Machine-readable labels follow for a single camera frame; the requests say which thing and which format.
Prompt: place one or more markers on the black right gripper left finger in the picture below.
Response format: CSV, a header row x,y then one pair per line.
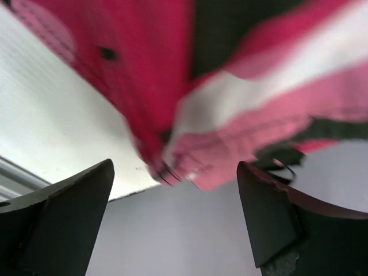
x,y
53,231

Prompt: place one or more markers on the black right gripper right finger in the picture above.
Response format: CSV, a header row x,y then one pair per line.
x,y
292,233

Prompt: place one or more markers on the pink camo trousers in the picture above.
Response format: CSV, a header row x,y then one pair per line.
x,y
205,85

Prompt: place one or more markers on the aluminium rail frame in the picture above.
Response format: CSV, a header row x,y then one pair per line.
x,y
17,181

